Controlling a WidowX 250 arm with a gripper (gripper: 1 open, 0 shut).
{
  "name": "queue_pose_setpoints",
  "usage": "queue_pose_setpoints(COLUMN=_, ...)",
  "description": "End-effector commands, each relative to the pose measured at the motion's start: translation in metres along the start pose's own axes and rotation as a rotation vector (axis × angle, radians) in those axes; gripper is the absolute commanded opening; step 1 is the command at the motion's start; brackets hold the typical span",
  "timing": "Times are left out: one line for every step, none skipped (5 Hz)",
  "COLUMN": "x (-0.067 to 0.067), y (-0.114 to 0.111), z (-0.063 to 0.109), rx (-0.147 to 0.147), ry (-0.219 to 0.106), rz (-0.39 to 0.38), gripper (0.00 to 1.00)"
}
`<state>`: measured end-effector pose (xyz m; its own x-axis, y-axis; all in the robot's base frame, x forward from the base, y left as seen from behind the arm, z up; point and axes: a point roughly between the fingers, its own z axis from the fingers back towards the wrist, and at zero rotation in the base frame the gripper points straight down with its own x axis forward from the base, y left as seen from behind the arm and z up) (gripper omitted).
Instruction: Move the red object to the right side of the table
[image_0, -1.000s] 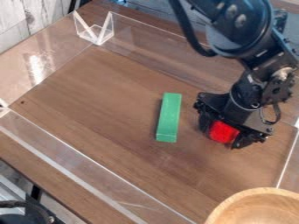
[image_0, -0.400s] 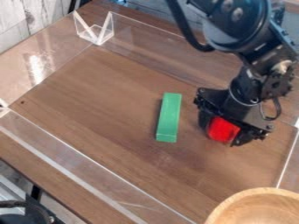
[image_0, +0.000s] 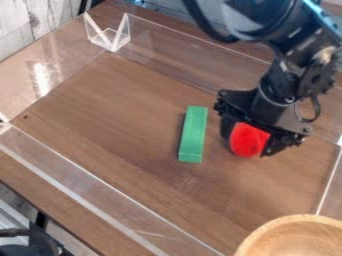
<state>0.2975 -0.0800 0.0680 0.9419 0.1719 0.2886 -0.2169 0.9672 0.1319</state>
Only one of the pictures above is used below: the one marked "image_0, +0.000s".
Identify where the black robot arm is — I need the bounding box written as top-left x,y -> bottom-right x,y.
181,0 -> 342,157

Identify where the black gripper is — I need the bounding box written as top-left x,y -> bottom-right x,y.
213,88 -> 312,157

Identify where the green rectangular block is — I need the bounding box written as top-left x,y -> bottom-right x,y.
177,106 -> 208,163

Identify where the clear acrylic enclosure wall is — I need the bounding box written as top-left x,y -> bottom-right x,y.
0,7 -> 342,256

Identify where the clear acrylic corner bracket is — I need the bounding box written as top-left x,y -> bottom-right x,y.
82,13 -> 130,52

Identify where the red plush strawberry toy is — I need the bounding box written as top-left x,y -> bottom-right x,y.
228,123 -> 269,158

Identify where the wooden bowl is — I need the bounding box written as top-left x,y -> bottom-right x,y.
233,214 -> 342,256

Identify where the black clamp with cable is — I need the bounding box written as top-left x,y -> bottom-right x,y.
0,228 -> 69,256

